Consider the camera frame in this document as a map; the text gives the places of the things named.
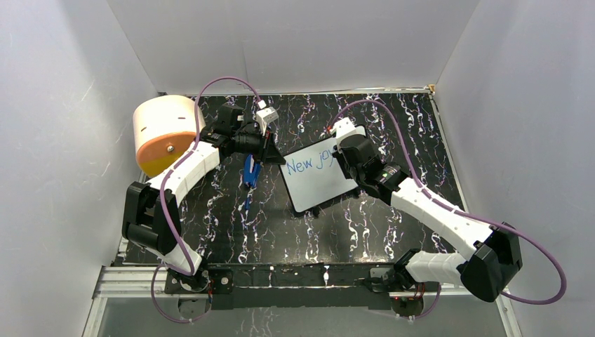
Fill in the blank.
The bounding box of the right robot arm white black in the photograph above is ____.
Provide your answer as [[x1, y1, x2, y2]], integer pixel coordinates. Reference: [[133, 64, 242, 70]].
[[333, 134, 522, 302]]

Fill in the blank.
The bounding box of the blue stapler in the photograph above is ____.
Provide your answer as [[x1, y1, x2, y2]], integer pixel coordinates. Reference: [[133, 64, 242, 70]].
[[242, 154, 262, 189]]

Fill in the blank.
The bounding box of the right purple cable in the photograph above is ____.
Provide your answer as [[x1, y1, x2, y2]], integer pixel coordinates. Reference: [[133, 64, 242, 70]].
[[330, 99, 568, 320]]

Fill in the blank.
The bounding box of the small black-framed whiteboard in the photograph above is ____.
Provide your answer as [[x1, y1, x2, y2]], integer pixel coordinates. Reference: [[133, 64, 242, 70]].
[[279, 136, 358, 213]]

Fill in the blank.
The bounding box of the cream orange cylindrical drum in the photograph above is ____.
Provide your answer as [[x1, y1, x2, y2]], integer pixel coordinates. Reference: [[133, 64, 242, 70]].
[[132, 95, 206, 178]]

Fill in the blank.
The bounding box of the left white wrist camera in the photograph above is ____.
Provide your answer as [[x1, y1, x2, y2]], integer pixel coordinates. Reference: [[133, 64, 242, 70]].
[[255, 100, 279, 136]]

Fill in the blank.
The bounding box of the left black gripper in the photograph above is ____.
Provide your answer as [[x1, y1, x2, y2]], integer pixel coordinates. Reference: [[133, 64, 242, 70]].
[[233, 126, 286, 167]]

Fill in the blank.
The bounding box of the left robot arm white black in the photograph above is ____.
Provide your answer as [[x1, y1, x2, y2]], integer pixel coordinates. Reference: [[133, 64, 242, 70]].
[[122, 100, 286, 292]]

